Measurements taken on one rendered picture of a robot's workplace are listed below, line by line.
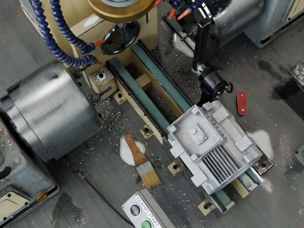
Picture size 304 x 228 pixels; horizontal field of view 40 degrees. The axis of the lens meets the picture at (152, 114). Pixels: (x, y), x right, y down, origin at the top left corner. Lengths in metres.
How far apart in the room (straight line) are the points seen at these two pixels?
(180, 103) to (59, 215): 0.53
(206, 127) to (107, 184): 0.44
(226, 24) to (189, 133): 0.36
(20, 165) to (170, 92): 0.54
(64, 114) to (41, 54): 0.54
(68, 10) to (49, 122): 0.38
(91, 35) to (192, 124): 0.40
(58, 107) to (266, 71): 0.79
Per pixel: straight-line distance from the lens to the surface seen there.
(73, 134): 1.18
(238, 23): 1.33
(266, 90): 1.55
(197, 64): 1.29
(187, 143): 1.14
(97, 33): 1.28
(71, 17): 1.37
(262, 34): 1.55
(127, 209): 1.15
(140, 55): 1.44
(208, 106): 1.17
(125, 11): 1.03
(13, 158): 1.13
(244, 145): 1.15
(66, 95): 1.15
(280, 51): 1.64
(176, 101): 1.37
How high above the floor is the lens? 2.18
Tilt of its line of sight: 69 degrees down
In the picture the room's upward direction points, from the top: 5 degrees counter-clockwise
